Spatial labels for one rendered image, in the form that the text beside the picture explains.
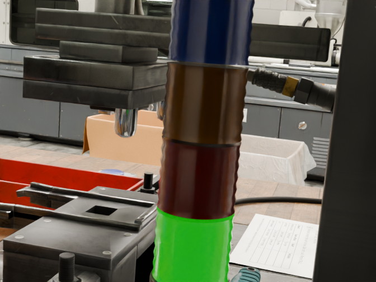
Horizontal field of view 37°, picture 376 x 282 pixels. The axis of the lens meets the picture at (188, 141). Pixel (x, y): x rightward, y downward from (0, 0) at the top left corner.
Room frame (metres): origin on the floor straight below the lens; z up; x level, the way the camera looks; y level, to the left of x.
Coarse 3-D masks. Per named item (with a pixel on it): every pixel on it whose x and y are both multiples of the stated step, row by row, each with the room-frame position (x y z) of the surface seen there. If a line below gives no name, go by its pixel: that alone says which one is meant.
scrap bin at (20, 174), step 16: (0, 160) 0.86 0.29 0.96; (16, 160) 0.85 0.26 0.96; (0, 176) 0.86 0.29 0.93; (16, 176) 0.85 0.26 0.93; (32, 176) 0.84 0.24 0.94; (48, 176) 0.84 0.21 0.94; (64, 176) 0.83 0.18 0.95; (80, 176) 0.82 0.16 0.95; (96, 176) 0.82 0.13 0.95; (112, 176) 0.81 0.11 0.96; (128, 176) 0.81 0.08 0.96; (0, 192) 0.73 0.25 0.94; (48, 208) 0.71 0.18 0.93
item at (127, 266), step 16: (144, 240) 0.51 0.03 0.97; (16, 256) 0.45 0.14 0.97; (32, 256) 0.45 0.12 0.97; (128, 256) 0.47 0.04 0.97; (144, 256) 0.57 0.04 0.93; (16, 272) 0.45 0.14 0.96; (32, 272) 0.45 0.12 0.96; (48, 272) 0.45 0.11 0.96; (96, 272) 0.43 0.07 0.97; (112, 272) 0.44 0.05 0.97; (128, 272) 0.47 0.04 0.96; (144, 272) 0.57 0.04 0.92
